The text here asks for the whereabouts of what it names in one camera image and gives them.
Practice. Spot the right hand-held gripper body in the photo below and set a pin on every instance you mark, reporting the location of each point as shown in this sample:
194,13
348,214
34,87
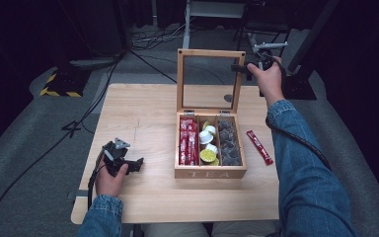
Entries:
265,59

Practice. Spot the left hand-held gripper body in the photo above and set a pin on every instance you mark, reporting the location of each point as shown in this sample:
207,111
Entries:
115,156

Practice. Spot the wooden tea box glass lid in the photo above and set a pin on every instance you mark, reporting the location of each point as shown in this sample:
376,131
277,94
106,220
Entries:
210,171

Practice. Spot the person's right hand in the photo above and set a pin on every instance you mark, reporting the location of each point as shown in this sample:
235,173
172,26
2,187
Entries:
269,85

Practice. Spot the person's left hand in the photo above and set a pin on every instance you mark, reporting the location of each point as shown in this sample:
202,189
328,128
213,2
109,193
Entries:
109,184

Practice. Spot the black slanted metal stand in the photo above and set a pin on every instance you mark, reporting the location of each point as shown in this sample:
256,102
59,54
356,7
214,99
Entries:
309,39

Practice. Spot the row of red stick packets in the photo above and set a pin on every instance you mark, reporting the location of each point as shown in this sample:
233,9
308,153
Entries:
188,141

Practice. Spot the white metal stand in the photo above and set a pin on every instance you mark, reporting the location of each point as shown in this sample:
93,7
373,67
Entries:
187,29

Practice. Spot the pile of dark tea pouches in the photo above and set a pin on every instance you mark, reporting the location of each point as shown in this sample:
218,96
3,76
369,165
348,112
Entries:
229,144

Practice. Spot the pile of white green capsules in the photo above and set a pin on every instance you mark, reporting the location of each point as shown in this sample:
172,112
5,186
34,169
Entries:
208,155

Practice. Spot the single red stick sachet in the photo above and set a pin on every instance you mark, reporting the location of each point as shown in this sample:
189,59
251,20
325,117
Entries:
260,148

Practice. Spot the yellow black striped stand base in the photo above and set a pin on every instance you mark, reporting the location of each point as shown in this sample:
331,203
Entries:
64,84

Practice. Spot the black chair frame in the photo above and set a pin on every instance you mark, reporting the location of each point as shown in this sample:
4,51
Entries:
263,23

